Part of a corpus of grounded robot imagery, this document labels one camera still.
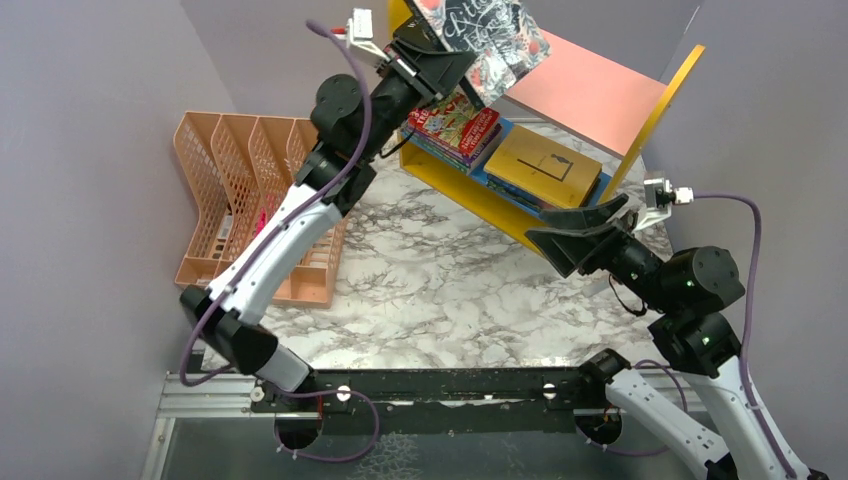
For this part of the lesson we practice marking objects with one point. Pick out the Little Women floral book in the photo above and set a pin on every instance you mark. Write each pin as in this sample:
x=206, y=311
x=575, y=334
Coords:
x=505, y=39

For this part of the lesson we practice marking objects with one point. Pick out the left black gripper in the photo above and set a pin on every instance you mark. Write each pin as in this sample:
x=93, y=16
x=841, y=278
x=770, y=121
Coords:
x=427, y=74

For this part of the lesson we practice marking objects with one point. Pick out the Jane Eyre book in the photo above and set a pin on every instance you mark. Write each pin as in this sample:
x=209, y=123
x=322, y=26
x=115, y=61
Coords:
x=571, y=192

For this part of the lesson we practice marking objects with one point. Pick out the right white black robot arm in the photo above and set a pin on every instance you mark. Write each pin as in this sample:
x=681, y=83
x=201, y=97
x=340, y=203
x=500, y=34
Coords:
x=689, y=291

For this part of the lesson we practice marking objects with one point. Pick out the yellow hardcover book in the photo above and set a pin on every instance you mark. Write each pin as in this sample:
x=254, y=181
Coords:
x=524, y=152

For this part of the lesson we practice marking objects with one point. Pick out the orange plastic file organizer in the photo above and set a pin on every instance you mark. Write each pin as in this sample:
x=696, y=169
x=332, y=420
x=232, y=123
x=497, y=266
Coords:
x=234, y=164

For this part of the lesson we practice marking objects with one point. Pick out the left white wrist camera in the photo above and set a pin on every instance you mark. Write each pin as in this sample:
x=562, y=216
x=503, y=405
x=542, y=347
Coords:
x=358, y=36

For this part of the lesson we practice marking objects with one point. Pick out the black Moon and Sixpence book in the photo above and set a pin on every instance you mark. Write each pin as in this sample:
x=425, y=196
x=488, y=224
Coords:
x=415, y=39

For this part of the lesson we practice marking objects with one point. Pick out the pink marker in organizer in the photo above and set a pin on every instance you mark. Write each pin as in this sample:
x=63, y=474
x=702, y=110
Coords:
x=261, y=221

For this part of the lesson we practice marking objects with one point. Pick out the green 104-storey treehouse book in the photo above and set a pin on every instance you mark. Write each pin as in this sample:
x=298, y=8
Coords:
x=433, y=148

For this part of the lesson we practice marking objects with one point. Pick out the yellow pink blue bookshelf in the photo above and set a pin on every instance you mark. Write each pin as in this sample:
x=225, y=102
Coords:
x=611, y=106

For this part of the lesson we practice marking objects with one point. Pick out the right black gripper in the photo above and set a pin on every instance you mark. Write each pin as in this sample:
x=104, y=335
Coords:
x=588, y=250

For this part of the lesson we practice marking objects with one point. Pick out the dark green Alice book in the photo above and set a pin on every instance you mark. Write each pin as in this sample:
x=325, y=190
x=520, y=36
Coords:
x=520, y=197

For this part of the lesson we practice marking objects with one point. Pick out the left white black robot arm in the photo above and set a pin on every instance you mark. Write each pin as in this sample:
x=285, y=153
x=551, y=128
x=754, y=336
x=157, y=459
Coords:
x=353, y=124

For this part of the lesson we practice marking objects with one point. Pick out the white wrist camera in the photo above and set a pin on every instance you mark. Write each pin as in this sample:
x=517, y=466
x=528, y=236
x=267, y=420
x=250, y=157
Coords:
x=660, y=196
x=358, y=36

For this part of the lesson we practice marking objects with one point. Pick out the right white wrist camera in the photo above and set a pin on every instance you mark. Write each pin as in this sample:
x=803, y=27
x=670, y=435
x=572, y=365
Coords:
x=660, y=196

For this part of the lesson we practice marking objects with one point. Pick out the purple 52-storey treehouse book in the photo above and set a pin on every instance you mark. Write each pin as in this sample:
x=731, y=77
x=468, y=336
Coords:
x=485, y=149

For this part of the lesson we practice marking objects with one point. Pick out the black mounting rail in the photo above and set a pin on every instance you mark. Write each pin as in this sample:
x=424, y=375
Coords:
x=437, y=401

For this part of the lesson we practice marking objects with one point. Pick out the red 13-storey treehouse book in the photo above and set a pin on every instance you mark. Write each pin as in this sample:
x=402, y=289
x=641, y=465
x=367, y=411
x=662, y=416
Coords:
x=454, y=123

